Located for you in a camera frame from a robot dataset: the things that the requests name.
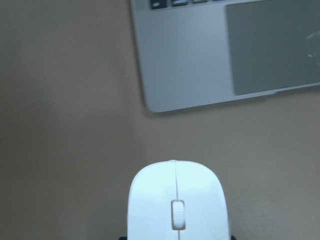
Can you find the grey laptop computer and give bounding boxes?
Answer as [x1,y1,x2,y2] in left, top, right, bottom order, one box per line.
[130,0,320,113]

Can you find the white computer mouse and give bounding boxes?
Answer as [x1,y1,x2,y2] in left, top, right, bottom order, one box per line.
[127,160,232,240]

